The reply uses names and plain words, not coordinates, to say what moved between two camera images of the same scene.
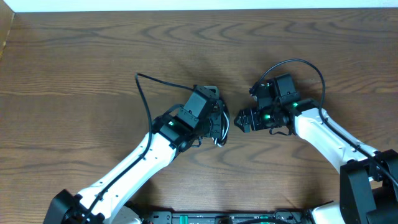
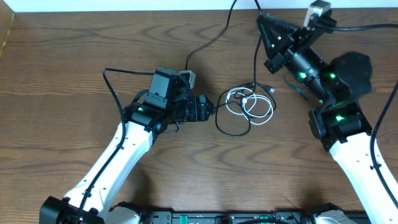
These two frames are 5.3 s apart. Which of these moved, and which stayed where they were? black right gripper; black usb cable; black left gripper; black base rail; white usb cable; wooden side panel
Moved: black left gripper; white usb cable; black usb cable; black right gripper
Stayed: black base rail; wooden side panel
